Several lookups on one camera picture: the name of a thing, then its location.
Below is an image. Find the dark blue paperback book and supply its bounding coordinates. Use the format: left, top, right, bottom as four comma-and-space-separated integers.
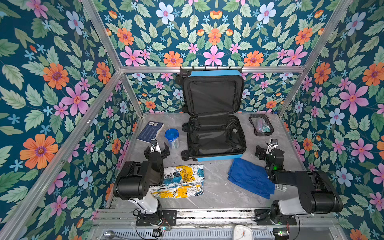
137, 121, 164, 143

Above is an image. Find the clear black-trimmed toiletry pouch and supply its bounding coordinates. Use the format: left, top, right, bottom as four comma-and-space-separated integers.
249, 114, 274, 137

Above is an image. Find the aluminium cage frame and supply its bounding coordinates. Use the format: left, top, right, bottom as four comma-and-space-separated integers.
1, 1, 351, 240

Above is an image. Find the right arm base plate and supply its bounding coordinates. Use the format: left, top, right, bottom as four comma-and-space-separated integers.
253, 210, 298, 226

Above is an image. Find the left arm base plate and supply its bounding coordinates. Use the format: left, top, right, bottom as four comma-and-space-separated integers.
136, 210, 178, 227

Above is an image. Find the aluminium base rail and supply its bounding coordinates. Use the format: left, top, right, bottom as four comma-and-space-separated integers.
93, 208, 341, 228

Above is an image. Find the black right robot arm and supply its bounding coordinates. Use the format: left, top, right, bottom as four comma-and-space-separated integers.
255, 145, 344, 225

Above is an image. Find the blue t-shirt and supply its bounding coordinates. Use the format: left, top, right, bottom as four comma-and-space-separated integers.
228, 158, 275, 200

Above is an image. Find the blue hard-shell suitcase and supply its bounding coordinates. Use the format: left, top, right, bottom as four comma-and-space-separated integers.
176, 69, 247, 162

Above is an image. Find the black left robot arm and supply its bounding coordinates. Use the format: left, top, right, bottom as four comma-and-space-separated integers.
113, 140, 170, 217

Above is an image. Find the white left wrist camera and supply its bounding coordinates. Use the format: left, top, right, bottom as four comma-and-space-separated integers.
150, 139, 158, 148

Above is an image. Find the clear container blue lid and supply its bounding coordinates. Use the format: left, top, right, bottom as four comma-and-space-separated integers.
165, 129, 180, 149

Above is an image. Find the white yellow teal printed garment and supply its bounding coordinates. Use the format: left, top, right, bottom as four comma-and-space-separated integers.
149, 165, 205, 199

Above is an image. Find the white desk clock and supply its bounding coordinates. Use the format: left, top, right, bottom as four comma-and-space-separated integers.
233, 225, 254, 240

